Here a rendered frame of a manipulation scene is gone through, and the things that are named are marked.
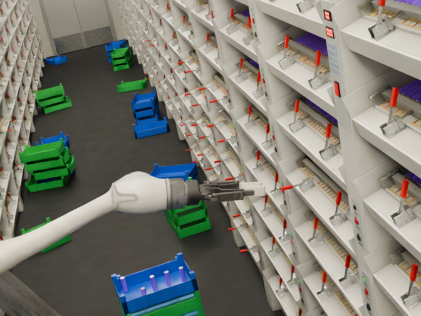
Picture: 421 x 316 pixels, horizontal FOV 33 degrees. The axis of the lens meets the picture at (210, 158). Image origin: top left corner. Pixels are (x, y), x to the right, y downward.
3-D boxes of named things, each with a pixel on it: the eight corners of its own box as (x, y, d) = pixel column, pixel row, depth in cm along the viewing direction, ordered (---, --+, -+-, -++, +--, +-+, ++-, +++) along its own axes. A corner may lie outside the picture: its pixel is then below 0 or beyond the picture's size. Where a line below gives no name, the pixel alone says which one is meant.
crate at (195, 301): (129, 333, 274) (124, 315, 272) (119, 308, 293) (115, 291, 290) (202, 307, 281) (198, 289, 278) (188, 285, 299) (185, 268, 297)
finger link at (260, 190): (242, 186, 209) (242, 187, 209) (265, 185, 211) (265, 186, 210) (242, 196, 210) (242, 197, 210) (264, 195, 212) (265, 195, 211)
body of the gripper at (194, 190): (182, 199, 213) (213, 198, 215) (187, 210, 205) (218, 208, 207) (182, 176, 211) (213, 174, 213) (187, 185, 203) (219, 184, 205)
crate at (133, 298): (124, 315, 272) (119, 297, 269) (115, 291, 290) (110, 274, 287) (198, 289, 278) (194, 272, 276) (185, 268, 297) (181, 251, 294)
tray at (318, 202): (364, 270, 175) (348, 241, 172) (291, 186, 232) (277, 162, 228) (433, 227, 175) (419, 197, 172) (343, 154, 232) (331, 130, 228)
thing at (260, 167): (291, 227, 247) (273, 195, 242) (249, 171, 303) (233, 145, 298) (341, 197, 247) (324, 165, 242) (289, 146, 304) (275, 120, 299)
